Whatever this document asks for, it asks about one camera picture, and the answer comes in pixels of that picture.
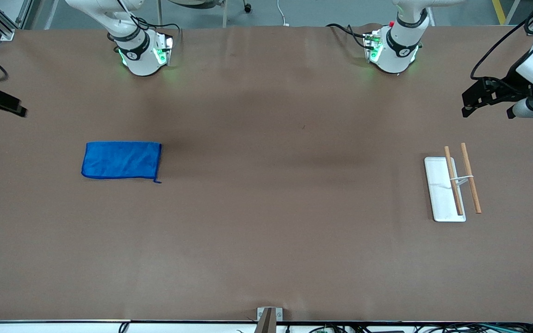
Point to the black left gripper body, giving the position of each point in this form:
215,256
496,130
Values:
511,83

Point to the blue towel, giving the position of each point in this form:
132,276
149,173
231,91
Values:
120,160

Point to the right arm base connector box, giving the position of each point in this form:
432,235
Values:
164,48

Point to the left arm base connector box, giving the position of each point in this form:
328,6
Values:
372,46

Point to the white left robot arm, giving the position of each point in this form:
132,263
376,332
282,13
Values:
396,55

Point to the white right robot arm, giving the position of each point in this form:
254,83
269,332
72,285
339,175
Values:
139,60

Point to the grey chair base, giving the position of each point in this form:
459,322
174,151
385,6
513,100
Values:
201,3

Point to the metal table edge bracket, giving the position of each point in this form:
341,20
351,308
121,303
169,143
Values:
261,313

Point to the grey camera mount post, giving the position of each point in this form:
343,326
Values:
266,323

